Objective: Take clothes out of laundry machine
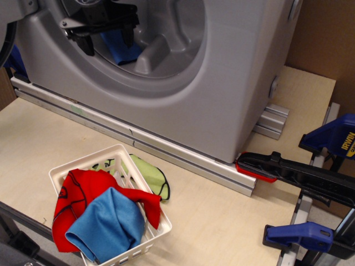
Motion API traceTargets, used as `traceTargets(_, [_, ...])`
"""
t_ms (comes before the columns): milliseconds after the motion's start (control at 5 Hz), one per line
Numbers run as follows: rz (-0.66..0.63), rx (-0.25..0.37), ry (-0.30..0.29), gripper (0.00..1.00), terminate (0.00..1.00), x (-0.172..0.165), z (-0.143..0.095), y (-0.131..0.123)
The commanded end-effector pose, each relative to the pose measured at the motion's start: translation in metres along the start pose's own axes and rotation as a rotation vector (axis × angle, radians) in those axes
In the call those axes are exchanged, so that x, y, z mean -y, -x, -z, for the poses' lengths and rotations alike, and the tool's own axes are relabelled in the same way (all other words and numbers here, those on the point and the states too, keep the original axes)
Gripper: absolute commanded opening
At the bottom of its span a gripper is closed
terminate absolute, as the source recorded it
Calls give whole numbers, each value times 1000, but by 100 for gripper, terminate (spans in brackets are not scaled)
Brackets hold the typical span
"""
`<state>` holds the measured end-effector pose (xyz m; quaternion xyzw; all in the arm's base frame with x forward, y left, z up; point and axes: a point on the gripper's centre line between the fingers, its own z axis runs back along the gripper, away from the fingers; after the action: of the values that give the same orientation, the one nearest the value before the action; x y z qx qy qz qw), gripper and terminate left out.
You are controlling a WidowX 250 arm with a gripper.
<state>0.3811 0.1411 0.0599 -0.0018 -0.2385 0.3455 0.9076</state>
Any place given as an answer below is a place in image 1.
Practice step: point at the long aluminium rail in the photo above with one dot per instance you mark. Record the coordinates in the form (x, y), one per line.
(222, 173)

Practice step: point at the washing machine door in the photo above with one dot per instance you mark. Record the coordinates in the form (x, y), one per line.
(7, 33)

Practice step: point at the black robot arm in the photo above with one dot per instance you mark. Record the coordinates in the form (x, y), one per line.
(95, 17)

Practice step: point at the grey toy washing machine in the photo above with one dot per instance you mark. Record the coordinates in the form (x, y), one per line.
(205, 74)

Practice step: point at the short aluminium rail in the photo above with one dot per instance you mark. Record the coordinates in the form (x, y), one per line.
(272, 121)

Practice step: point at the green cloth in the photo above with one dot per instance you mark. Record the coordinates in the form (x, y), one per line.
(153, 176)

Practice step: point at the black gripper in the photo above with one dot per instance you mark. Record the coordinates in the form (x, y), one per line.
(85, 18)

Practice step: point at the black metal table frame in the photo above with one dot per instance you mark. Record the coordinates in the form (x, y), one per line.
(24, 241)

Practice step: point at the blue clamp lower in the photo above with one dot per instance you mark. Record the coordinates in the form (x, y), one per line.
(309, 235)

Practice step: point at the brown cardboard panel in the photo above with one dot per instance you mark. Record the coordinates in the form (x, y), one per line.
(323, 44)

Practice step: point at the light blue cloth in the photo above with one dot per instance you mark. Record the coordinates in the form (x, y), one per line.
(111, 225)

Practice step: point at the blue Irwin clamp upper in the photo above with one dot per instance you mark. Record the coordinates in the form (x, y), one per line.
(336, 136)

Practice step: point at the black red bar clamp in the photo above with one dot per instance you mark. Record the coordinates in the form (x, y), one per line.
(316, 182)

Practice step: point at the white plastic basket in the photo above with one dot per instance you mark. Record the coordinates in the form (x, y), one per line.
(127, 175)

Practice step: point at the red printed cloth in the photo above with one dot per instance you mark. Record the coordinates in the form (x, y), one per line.
(80, 188)

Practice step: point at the dark blue cloth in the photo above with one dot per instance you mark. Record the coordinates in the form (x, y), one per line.
(121, 53)

